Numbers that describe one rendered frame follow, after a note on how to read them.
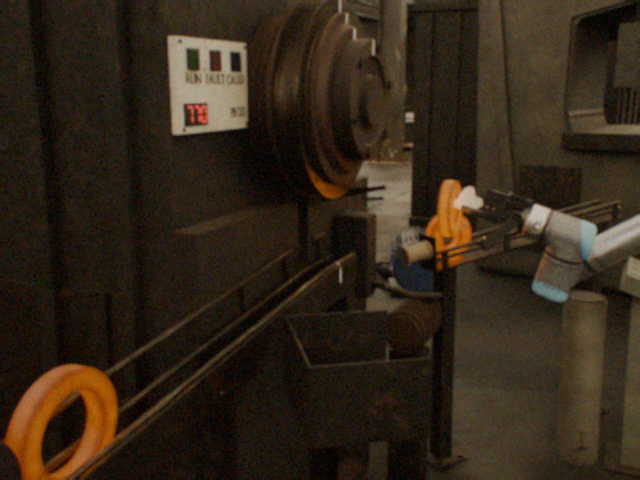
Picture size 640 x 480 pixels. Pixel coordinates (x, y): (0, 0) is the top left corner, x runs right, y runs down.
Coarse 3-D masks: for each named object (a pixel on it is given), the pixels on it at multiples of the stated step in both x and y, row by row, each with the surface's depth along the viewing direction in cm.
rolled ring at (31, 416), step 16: (64, 368) 104; (80, 368) 104; (48, 384) 100; (64, 384) 101; (80, 384) 104; (96, 384) 107; (32, 400) 98; (48, 400) 99; (96, 400) 109; (112, 400) 111; (16, 416) 97; (32, 416) 97; (48, 416) 99; (96, 416) 110; (112, 416) 111; (16, 432) 97; (32, 432) 97; (96, 432) 110; (112, 432) 112; (16, 448) 96; (32, 448) 97; (80, 448) 110; (96, 448) 109; (32, 464) 97; (80, 464) 107; (96, 464) 109
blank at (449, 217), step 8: (448, 184) 194; (456, 184) 196; (440, 192) 192; (448, 192) 192; (456, 192) 196; (440, 200) 191; (448, 200) 191; (440, 208) 191; (448, 208) 190; (456, 208) 201; (440, 216) 191; (448, 216) 191; (456, 216) 200; (440, 224) 192; (448, 224) 192; (456, 224) 199; (440, 232) 194; (448, 232) 194; (456, 232) 199
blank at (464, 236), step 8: (464, 216) 219; (432, 224) 215; (464, 224) 219; (432, 232) 214; (464, 232) 220; (440, 240) 216; (456, 240) 220; (464, 240) 220; (440, 248) 216; (464, 248) 221; (440, 256) 217
